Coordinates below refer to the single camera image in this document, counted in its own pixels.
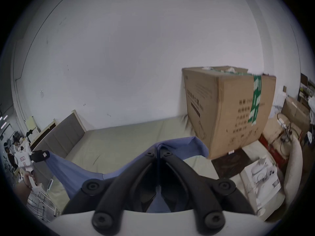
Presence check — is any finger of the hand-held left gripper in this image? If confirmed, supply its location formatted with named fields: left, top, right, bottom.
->
left=30, top=150, right=51, bottom=163

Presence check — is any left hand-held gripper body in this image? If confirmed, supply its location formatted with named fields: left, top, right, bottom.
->
left=13, top=142, right=41, bottom=189

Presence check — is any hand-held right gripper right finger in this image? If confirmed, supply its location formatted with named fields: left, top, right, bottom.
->
left=158, top=148, right=255, bottom=229

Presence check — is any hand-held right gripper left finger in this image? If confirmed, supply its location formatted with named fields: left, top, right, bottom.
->
left=62, top=148, right=158, bottom=228

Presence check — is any blue shirt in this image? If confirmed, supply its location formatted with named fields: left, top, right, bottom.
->
left=45, top=137, right=210, bottom=213

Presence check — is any person's left forearm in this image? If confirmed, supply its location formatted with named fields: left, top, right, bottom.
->
left=14, top=183, right=33, bottom=207

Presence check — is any person's left hand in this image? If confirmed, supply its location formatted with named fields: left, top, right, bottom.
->
left=18, top=170, right=32, bottom=189

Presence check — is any grey padded headboard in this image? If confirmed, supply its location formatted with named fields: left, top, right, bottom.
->
left=32, top=110, right=86, bottom=158

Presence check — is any bed with pale green sheet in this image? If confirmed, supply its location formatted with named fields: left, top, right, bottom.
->
left=31, top=115, right=287, bottom=222

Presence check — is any white printed product box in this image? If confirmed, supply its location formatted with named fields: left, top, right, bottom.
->
left=240, top=157, right=282, bottom=218

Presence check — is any large cardboard carton green tape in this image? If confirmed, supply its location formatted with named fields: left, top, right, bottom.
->
left=182, top=66, right=277, bottom=160

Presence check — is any red box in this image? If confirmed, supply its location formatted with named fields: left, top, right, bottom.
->
left=258, top=131, right=289, bottom=167

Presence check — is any beige cushion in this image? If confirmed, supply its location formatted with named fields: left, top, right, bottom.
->
left=283, top=134, right=304, bottom=203

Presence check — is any small brown cardboard carton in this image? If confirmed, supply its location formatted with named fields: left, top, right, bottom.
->
left=281, top=97, right=311, bottom=133

